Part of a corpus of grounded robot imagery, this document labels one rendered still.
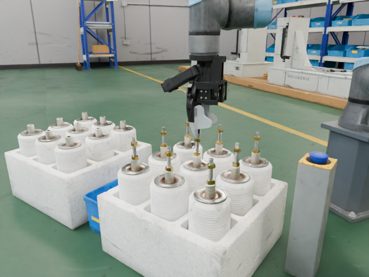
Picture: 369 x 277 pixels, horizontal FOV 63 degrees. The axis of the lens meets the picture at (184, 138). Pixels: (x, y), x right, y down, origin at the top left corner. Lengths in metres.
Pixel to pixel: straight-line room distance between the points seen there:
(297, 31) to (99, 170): 3.02
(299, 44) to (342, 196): 2.65
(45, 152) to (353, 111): 1.03
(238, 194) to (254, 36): 3.59
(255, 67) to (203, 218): 3.71
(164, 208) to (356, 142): 0.66
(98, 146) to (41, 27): 6.02
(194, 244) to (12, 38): 6.59
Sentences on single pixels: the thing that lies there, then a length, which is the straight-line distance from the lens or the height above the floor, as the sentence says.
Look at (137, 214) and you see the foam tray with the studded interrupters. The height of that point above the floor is 0.18.
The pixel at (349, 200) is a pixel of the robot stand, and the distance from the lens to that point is 1.17.
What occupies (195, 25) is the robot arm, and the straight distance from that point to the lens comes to 0.72.
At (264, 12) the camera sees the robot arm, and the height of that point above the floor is 0.64.
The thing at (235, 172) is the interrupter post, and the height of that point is 0.27.
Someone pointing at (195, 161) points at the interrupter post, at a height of 0.27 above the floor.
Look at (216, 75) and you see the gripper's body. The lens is 0.73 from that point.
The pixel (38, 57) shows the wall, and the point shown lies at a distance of 7.01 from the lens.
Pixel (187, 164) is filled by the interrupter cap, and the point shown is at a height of 0.25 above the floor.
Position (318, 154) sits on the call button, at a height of 0.33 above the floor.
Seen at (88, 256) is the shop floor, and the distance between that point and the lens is 0.94.
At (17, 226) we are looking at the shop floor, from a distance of 1.15.
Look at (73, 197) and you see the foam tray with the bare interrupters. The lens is 1.01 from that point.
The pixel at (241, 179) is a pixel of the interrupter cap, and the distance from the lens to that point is 0.76.
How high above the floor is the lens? 0.58
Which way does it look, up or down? 18 degrees down
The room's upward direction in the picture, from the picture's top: straight up
